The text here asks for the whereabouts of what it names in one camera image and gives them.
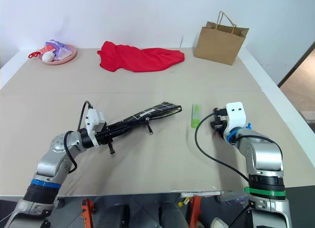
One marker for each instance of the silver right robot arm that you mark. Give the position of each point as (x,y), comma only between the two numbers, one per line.
(265,156)

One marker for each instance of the pink plate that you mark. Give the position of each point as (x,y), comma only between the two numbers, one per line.
(70,56)

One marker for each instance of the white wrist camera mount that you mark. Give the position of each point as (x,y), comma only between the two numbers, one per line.
(236,114)
(92,119)

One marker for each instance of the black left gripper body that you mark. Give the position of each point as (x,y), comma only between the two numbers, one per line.
(104,137)

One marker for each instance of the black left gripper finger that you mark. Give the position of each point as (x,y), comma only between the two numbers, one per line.
(120,132)
(118,126)

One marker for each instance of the white rounded toy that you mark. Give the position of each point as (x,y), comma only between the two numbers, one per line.
(48,57)

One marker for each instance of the brown paper bag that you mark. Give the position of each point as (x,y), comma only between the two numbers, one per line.
(219,45)

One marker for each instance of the green highlighter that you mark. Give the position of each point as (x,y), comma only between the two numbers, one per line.
(195,117)

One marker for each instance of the red card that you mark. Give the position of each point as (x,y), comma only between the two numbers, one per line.
(46,49)

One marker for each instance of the purple crumpled item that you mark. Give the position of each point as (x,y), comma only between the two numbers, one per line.
(241,199)

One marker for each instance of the white flat bar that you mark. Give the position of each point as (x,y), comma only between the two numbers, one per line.
(199,194)

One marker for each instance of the orange clamp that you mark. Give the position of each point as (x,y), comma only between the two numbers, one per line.
(195,210)
(86,212)

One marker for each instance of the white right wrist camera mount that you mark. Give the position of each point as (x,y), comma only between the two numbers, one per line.
(236,114)

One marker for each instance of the red cloth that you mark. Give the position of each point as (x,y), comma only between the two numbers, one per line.
(141,58)

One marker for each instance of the purple cloth toy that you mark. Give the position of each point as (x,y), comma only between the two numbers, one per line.
(59,48)

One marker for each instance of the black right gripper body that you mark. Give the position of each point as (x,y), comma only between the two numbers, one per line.
(222,120)

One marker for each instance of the beige table cover sheet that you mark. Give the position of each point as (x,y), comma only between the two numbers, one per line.
(152,164)

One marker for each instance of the white shoe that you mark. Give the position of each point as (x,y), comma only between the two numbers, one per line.
(219,223)

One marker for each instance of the dark rounded shape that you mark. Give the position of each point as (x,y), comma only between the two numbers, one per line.
(170,215)

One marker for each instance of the small yellow ball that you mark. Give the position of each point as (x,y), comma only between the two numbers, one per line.
(180,204)

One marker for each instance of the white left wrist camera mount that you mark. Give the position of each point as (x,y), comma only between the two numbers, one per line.
(92,119)

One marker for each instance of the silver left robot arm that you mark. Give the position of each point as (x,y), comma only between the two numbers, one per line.
(59,144)

